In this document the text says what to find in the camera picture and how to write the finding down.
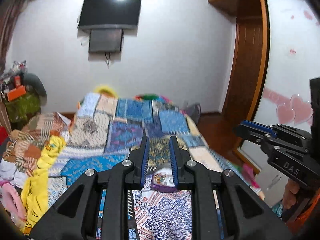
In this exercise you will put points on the pink cloth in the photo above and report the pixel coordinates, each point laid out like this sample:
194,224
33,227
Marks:
12,200

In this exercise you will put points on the right hand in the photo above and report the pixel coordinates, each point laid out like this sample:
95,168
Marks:
289,196

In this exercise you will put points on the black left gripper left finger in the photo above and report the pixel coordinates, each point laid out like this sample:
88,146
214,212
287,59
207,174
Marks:
75,214

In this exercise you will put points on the orange box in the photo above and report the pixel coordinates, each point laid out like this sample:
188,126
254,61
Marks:
16,93

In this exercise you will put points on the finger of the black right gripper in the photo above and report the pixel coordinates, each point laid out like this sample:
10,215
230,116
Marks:
258,138
259,127

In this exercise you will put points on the white wardrobe door with hearts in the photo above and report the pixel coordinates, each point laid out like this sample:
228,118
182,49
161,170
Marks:
293,61

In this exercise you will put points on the black wall television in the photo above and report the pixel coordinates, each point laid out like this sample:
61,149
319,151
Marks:
109,14

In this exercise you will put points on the striped brown curtain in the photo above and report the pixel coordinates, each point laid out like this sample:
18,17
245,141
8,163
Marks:
10,11

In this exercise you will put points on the purple heart-shaped jewelry box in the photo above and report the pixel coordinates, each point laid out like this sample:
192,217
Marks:
162,180

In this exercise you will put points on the blue patchwork bedspread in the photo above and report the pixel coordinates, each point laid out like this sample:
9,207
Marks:
106,130

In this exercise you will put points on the small black wall monitor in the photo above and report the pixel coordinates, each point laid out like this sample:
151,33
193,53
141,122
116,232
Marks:
105,41

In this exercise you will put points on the brown patterned blanket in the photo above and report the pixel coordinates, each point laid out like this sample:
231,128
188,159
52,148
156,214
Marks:
25,145

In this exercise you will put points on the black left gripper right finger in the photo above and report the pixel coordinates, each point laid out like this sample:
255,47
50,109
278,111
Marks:
222,205

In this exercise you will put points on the dark green round cushion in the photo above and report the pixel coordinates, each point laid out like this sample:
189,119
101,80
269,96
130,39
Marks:
34,81

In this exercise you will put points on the yellow printed cloth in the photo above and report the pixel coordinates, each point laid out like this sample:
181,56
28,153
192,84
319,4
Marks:
34,194

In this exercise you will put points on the red box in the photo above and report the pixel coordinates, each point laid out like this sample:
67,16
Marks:
3,134

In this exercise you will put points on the brown wooden wardrobe frame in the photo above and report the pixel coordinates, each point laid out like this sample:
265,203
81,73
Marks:
245,85

